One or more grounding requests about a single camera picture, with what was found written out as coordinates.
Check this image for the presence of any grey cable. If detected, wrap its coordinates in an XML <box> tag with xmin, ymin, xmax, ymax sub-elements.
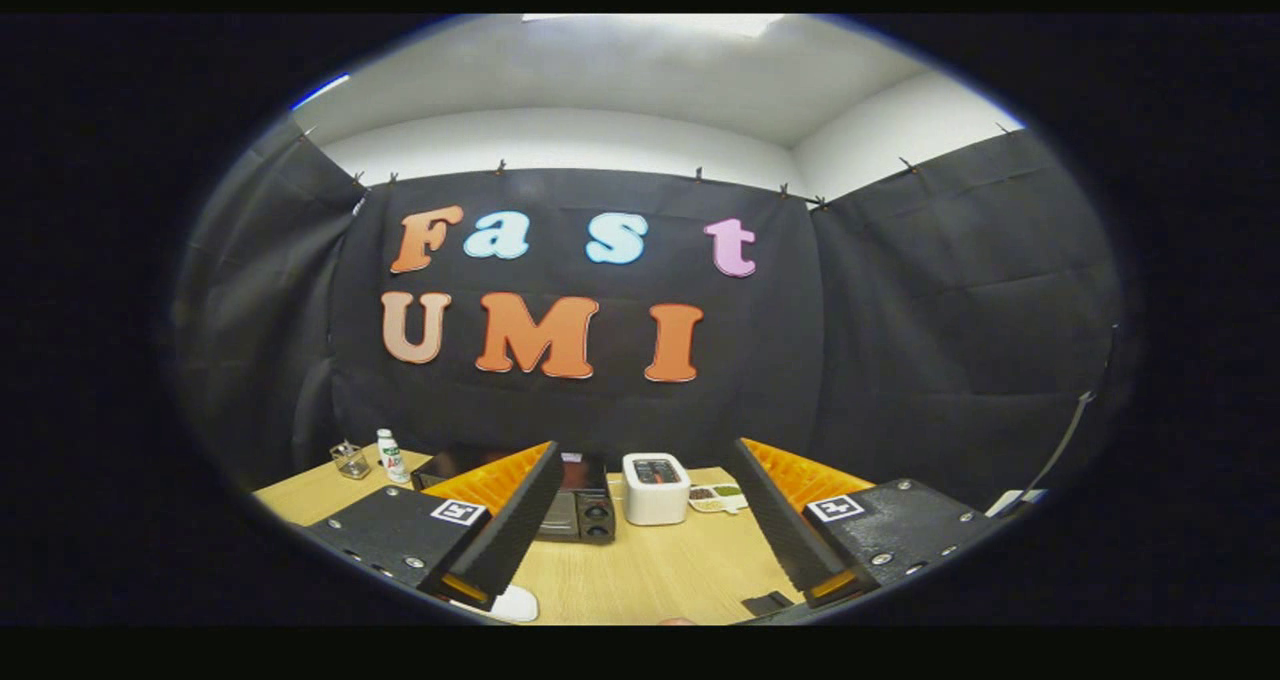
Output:
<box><xmin>1030</xmin><ymin>325</ymin><xmax>1119</xmax><ymax>491</ymax></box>

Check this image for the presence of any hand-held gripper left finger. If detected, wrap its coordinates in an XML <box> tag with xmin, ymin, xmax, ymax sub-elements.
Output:
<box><xmin>300</xmin><ymin>441</ymin><xmax>566</xmax><ymax>611</ymax></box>

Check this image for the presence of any black toaster oven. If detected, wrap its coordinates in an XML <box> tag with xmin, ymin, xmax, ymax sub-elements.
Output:
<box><xmin>412</xmin><ymin>447</ymin><xmax>617</xmax><ymax>545</ymax></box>

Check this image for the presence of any white pop-up toaster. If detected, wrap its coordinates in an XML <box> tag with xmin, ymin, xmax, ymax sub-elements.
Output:
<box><xmin>622</xmin><ymin>452</ymin><xmax>691</xmax><ymax>527</ymax></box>

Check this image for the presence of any white square plate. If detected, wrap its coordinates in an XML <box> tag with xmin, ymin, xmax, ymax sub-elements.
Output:
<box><xmin>455</xmin><ymin>585</ymin><xmax>541</xmax><ymax>624</ymax></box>

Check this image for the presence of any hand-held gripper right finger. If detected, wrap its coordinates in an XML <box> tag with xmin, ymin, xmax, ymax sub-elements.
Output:
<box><xmin>728</xmin><ymin>437</ymin><xmax>1002</xmax><ymax>609</ymax></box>

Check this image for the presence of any white bottle green label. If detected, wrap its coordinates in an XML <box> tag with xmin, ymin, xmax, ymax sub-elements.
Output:
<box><xmin>376</xmin><ymin>429</ymin><xmax>411</xmax><ymax>484</ymax></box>

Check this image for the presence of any white device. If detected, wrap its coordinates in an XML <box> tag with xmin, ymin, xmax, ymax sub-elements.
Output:
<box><xmin>985</xmin><ymin>488</ymin><xmax>1046</xmax><ymax>519</ymax></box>

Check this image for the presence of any small white snack dish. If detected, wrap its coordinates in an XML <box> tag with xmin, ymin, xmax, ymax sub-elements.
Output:
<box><xmin>688</xmin><ymin>482</ymin><xmax>749</xmax><ymax>515</ymax></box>

